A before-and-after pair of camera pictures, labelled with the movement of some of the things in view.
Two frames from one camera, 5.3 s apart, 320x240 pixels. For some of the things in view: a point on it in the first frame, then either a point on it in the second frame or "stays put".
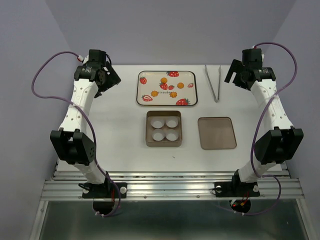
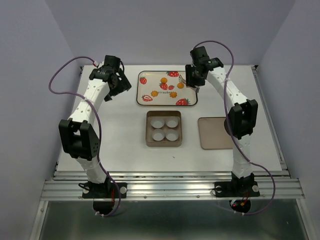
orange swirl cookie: x=163 y=80 stays put
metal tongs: x=216 y=100 to x=195 y=88
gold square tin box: x=163 y=129 stays put
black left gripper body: x=110 y=80 to x=122 y=85
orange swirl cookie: x=180 y=85 stays put
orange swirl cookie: x=173 y=94 stays put
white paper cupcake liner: x=157 y=123 stays put
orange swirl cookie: x=154 y=93 stays put
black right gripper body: x=238 y=79 to x=192 y=76
